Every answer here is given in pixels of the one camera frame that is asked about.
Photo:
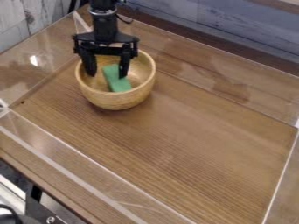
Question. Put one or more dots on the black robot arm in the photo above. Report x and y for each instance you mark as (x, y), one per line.
(104, 7)

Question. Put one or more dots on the black metal table leg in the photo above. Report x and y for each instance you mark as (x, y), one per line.
(42, 207)

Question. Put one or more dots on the green rectangular block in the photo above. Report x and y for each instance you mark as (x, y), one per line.
(116, 84)

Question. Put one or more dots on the brown wooden bowl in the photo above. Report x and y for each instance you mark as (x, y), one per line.
(111, 92)

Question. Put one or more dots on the clear acrylic tray border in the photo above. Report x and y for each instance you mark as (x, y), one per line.
(205, 154)

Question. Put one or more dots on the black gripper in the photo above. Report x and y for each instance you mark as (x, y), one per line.
(106, 40)

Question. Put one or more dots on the clear acrylic corner bracket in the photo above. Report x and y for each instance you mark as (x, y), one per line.
(80, 24)

